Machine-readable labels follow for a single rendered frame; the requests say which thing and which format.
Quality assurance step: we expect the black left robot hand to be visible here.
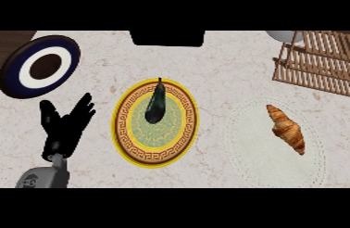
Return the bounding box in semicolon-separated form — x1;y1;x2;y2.
38;92;97;162

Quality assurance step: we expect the round yellow patterned placemat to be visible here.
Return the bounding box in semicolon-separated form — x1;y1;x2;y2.
110;78;200;170

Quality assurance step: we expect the dark green bell pepper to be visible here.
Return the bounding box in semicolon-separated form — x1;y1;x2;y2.
143;77;168;125

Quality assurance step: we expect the round white placemat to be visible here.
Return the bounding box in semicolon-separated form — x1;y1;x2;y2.
222;96;327;189

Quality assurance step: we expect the wooden tiered shelf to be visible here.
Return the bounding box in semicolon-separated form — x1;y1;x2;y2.
270;31;350;97

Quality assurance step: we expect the navy and white round plate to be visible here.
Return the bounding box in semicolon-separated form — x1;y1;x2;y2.
0;34;82;100

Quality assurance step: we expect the dark brown wooden object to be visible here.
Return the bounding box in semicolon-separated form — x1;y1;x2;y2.
0;31;38;66

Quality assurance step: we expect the black appliance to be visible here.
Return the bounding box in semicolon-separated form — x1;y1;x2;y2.
128;31;206;48

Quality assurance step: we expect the brown croissant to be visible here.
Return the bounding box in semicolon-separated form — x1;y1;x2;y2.
265;104;305;157

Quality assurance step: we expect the grey round object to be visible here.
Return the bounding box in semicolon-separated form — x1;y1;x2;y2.
265;31;305;44

